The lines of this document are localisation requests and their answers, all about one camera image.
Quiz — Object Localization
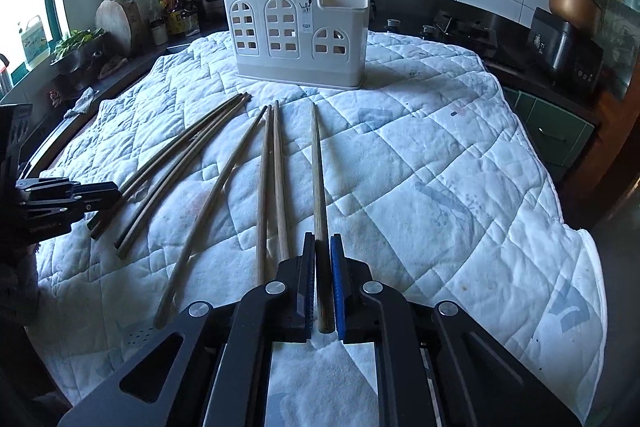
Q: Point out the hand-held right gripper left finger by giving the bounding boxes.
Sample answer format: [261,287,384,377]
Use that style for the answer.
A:
[57,232,317,427]

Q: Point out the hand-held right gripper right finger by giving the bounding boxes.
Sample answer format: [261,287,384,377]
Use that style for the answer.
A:
[330,234,583,427]

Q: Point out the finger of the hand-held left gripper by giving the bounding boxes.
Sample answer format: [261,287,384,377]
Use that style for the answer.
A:
[64,181,121,214]
[16,177,72,196]

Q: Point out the wooden chopstick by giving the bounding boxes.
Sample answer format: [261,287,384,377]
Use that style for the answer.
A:
[255,104,274,285]
[120,93,243,202]
[272,100,292,262]
[310,103,333,334]
[116,95,252,256]
[154,105,269,330]
[89,93,249,240]

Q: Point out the white plastic utensil holder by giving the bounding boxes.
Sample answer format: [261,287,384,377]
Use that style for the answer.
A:
[221,0,375,88]

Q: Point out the grey crumpled rag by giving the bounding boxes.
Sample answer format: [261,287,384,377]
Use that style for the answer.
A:
[64,88,97,118]

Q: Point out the metal bowl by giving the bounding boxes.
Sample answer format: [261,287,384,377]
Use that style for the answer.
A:
[49,41,108,90]

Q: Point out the clear plastic jug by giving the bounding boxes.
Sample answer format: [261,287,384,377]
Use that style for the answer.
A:
[20,16,53,70]

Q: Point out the green leafy vegetables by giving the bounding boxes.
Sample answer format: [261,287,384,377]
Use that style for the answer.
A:
[51,28,107,58]

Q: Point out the pinkish brown lump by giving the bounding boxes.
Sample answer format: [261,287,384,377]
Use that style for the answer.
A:
[100,57,131,78]

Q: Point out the white quilted blanket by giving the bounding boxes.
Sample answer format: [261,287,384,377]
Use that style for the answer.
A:
[27,29,608,427]

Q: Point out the round wooden cutting board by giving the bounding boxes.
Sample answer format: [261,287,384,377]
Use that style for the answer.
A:
[95,0,142,60]

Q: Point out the yellow-labelled bottle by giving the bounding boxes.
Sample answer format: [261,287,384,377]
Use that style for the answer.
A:
[166,11,187,38]

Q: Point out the green cabinet drawer front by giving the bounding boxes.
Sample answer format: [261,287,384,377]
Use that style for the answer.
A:
[502,87,598,180]

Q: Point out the gas stove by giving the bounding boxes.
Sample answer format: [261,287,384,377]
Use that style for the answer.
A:
[385,9,501,62]

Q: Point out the black countertop appliance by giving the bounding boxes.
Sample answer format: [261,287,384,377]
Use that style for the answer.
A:
[526,7,605,95]

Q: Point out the copper pot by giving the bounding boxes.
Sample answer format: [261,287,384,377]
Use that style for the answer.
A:
[549,0,603,30]

